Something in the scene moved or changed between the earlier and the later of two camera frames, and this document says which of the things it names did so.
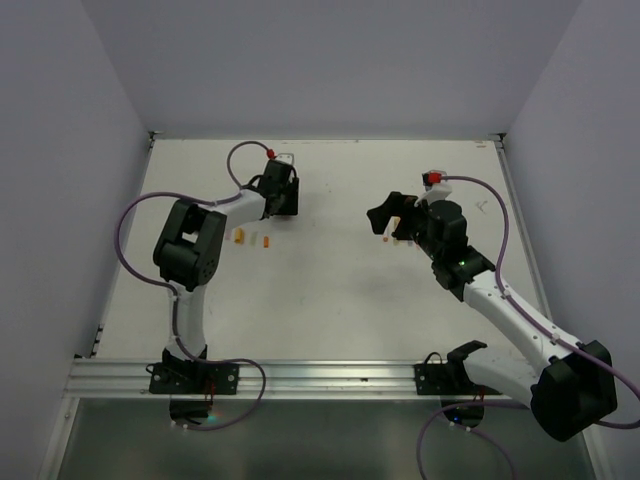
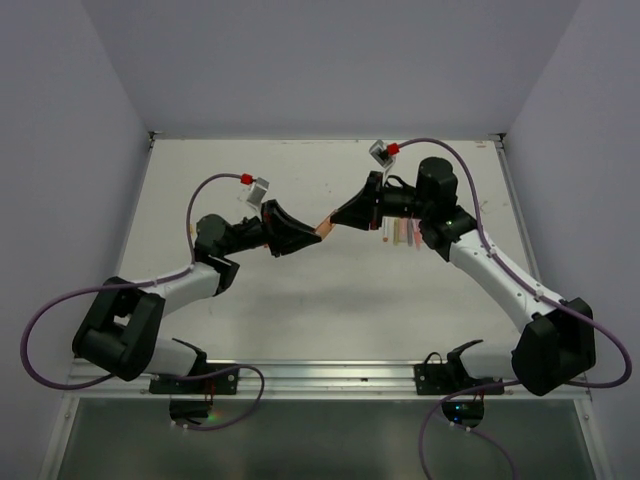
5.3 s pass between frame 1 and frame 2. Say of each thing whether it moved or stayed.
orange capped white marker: stayed
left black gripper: moved
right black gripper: moved
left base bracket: stayed
